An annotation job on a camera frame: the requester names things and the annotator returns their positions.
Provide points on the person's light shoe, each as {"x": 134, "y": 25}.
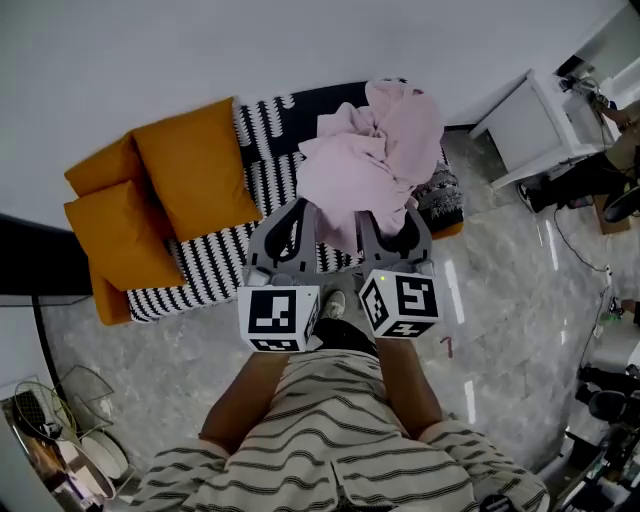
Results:
{"x": 334, "y": 304}

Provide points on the person's left forearm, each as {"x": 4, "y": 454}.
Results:
{"x": 245, "y": 400}

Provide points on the black white patterned seat cover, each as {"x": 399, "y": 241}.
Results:
{"x": 210, "y": 270}

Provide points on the orange seat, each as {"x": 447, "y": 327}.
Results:
{"x": 112, "y": 305}

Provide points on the person's right forearm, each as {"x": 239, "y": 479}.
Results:
{"x": 407, "y": 390}

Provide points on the person's striped shirt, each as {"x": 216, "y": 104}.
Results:
{"x": 325, "y": 450}

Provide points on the white power strip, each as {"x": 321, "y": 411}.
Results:
{"x": 608, "y": 275}

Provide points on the pink cloth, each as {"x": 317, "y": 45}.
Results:
{"x": 370, "y": 160}

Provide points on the black camera equipment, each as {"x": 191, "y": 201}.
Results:
{"x": 607, "y": 395}

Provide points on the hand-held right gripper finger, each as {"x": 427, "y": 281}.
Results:
{"x": 424, "y": 245}
{"x": 365, "y": 245}

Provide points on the grey patterned cushion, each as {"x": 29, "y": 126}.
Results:
{"x": 442, "y": 195}

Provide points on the large orange cushion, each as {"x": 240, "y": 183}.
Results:
{"x": 195, "y": 170}

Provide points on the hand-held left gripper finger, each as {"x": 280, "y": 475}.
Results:
{"x": 260, "y": 252}
{"x": 310, "y": 240}

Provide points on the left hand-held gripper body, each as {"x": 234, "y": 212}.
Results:
{"x": 272, "y": 312}

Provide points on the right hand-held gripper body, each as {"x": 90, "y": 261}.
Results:
{"x": 415, "y": 300}

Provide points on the black table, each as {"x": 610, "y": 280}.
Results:
{"x": 40, "y": 255}

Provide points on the brown cardboard sheet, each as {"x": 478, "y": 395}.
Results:
{"x": 612, "y": 227}

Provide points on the person's black trouser leg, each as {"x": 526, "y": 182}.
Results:
{"x": 345, "y": 337}

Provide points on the white side table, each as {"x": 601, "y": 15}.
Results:
{"x": 525, "y": 130}

